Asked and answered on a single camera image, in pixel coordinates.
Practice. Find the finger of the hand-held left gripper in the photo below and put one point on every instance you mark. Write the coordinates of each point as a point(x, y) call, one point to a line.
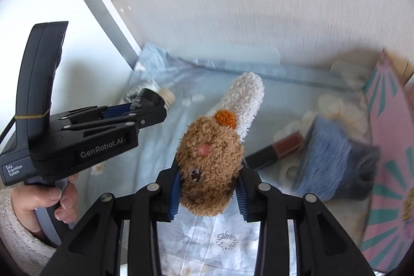
point(152, 119)
point(116, 110)

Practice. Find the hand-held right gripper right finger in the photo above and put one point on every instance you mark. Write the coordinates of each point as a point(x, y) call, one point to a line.
point(241, 198)

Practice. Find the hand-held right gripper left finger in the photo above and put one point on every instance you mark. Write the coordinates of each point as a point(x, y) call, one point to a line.
point(174, 198)

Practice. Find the small black bottle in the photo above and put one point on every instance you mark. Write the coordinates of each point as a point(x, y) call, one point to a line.
point(150, 98)

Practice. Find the brown bear plush sock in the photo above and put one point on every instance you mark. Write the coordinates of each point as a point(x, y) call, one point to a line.
point(210, 166)

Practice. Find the pink printed cardboard box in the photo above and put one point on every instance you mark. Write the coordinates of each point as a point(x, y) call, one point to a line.
point(388, 133)

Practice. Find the person's left forearm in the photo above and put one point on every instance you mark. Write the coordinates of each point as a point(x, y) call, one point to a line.
point(16, 247)

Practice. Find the person's left hand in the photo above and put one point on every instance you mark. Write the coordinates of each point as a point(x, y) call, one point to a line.
point(27, 201)

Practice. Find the small patterned white box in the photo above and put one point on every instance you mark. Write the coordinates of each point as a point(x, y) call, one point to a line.
point(139, 89)

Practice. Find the blue grey fuzzy sock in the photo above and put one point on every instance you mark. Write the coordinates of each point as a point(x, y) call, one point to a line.
point(326, 159)

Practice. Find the grey door frame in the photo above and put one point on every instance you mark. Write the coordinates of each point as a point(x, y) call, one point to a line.
point(97, 4)

